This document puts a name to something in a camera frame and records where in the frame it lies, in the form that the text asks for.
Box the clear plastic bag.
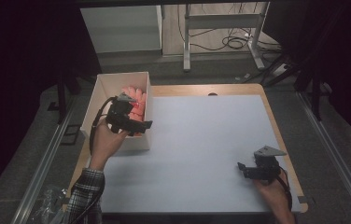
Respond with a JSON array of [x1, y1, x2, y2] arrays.
[[26, 185, 69, 224]]

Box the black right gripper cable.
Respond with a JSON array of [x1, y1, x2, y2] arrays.
[[276, 167, 293, 213]]

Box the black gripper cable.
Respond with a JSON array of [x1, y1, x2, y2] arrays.
[[276, 167, 293, 213], [69, 95, 118, 224]]

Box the aluminium floor rail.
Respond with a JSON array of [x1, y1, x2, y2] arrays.
[[296, 91, 351, 224], [9, 95, 78, 224]]

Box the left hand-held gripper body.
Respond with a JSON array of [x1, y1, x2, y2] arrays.
[[105, 92, 153, 137]]

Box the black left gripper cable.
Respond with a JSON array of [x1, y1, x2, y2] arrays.
[[69, 95, 118, 224]]

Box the wooden table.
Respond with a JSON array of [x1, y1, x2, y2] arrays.
[[65, 82, 309, 216]]

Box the person's right hand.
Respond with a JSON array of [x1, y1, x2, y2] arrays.
[[252, 170, 292, 216]]

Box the black metal stand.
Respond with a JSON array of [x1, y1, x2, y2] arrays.
[[47, 70, 82, 125], [294, 60, 331, 122]]

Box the black floor cables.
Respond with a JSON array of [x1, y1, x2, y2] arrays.
[[176, 2, 283, 53]]

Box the white box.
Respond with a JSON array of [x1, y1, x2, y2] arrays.
[[79, 71, 153, 153]]

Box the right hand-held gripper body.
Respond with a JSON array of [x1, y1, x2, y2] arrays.
[[242, 145, 288, 183]]

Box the light blue table mat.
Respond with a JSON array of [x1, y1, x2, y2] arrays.
[[100, 94, 302, 216]]

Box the pink orange glove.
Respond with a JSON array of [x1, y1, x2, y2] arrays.
[[120, 85, 147, 137]]

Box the white power strip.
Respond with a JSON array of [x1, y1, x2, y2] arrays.
[[271, 63, 290, 77]]

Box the white cabinet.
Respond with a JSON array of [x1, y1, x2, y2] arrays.
[[79, 4, 164, 56]]

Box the person's left hand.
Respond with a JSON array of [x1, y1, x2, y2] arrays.
[[90, 119, 130, 172]]

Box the white metal desk frame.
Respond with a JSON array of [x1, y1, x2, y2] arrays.
[[182, 1, 272, 73]]

